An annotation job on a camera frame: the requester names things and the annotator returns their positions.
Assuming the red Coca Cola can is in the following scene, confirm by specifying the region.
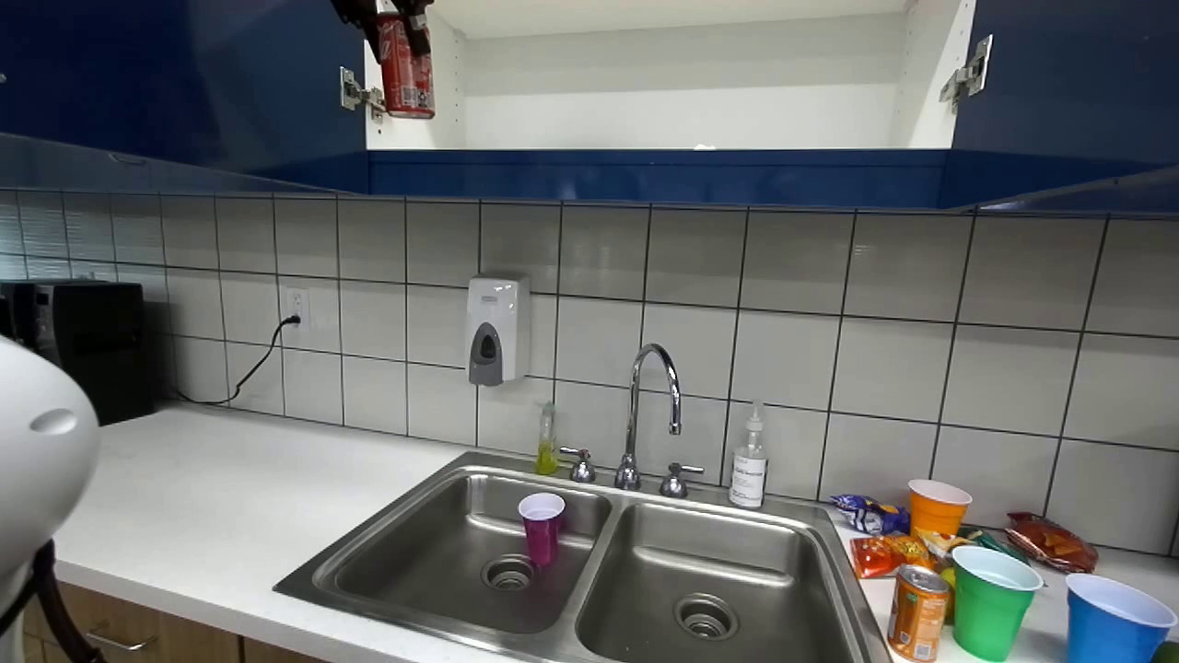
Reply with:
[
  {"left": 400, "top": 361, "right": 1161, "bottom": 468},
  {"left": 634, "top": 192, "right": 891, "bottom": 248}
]
[{"left": 375, "top": 13, "right": 437, "bottom": 122}]

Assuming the metal cabinet hinge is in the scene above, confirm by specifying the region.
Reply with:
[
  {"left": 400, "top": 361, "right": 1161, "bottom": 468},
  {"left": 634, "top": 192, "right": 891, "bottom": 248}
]
[
  {"left": 940, "top": 32, "right": 997, "bottom": 110},
  {"left": 335, "top": 63, "right": 396, "bottom": 127}
]

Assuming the blue cabinet door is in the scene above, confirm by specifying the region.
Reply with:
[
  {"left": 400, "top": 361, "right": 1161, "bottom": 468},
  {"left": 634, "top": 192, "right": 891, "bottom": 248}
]
[
  {"left": 0, "top": 0, "right": 368, "bottom": 177},
  {"left": 949, "top": 0, "right": 1179, "bottom": 169}
]

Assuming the wooden base cabinet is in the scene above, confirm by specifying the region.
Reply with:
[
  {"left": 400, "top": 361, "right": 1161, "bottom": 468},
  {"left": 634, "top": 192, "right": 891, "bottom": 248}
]
[{"left": 18, "top": 580, "right": 324, "bottom": 663}]

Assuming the orange soda can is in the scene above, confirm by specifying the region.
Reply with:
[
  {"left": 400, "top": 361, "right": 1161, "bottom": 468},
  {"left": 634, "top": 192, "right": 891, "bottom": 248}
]
[{"left": 884, "top": 563, "right": 953, "bottom": 663}]

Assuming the black countertop appliance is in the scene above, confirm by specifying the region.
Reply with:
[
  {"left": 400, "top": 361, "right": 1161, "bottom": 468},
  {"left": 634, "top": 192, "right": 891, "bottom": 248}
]
[{"left": 0, "top": 277, "right": 167, "bottom": 426}]

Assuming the chrome gooseneck faucet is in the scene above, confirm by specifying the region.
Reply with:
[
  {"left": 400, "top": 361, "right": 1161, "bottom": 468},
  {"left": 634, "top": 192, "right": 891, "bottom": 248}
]
[{"left": 611, "top": 340, "right": 690, "bottom": 493}]

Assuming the green dish soap bottle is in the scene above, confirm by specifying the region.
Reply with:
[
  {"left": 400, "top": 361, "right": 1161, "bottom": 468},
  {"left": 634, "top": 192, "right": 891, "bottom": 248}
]
[{"left": 529, "top": 401, "right": 567, "bottom": 480}]

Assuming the purple plastic cup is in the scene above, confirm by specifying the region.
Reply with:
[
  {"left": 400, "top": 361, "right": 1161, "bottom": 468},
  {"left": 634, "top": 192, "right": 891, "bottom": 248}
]
[{"left": 517, "top": 489, "right": 572, "bottom": 574}]

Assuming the stainless steel double sink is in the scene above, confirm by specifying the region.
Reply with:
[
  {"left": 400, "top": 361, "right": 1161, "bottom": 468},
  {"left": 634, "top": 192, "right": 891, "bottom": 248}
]
[{"left": 272, "top": 451, "right": 894, "bottom": 663}]

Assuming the clear pump soap bottle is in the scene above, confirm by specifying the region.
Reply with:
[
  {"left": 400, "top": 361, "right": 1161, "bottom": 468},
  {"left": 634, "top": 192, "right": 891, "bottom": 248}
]
[{"left": 725, "top": 401, "right": 774, "bottom": 511}]

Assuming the blue snack bag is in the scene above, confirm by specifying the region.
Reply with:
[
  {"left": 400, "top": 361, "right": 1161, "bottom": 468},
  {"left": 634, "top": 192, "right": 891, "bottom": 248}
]
[{"left": 829, "top": 489, "right": 912, "bottom": 541}]

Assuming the orange snack bag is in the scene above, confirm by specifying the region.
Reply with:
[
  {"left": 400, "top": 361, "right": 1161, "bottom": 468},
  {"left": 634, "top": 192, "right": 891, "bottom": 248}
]
[{"left": 847, "top": 531, "right": 940, "bottom": 581}]

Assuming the orange plastic cup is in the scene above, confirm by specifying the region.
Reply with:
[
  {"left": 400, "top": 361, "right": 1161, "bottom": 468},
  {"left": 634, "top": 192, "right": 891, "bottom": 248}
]
[{"left": 905, "top": 476, "right": 975, "bottom": 547}]

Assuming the green snack bag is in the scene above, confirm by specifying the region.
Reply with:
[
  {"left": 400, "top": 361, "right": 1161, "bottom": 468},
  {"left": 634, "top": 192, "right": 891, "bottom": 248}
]
[{"left": 953, "top": 525, "right": 1031, "bottom": 569}]

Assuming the red-brown snack bag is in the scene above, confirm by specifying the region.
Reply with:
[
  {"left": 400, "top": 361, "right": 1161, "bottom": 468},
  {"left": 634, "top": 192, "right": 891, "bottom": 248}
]
[{"left": 1004, "top": 510, "right": 1100, "bottom": 580}]

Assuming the green plastic cup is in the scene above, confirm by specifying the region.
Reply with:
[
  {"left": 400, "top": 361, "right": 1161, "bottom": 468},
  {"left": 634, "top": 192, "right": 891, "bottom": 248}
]
[{"left": 945, "top": 541, "right": 1046, "bottom": 663}]

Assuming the blue plastic cup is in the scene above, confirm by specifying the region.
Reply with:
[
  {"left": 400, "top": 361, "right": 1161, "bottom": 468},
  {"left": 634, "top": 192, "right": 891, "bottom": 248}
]
[{"left": 1061, "top": 571, "right": 1179, "bottom": 663}]

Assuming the open blue wall cabinet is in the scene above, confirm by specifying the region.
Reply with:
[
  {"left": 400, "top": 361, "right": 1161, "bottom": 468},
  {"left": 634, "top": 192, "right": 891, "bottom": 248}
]
[{"left": 0, "top": 0, "right": 1179, "bottom": 221}]

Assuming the white wall outlet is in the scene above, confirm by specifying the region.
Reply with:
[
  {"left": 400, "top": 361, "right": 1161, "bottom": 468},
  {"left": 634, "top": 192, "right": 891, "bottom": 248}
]
[{"left": 276, "top": 285, "right": 311, "bottom": 354}]

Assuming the white wall soap dispenser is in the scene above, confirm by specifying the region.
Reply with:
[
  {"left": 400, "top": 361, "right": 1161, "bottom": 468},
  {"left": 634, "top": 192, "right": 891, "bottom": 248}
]
[{"left": 465, "top": 277, "right": 533, "bottom": 392}]

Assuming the black power cord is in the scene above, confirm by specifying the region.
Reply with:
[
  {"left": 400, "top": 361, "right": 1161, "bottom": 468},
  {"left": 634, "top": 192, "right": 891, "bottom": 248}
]
[{"left": 168, "top": 315, "right": 307, "bottom": 410}]

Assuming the metal drawer handle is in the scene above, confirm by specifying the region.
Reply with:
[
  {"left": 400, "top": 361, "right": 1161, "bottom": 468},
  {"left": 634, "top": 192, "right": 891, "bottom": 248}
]
[{"left": 81, "top": 624, "right": 154, "bottom": 661}]

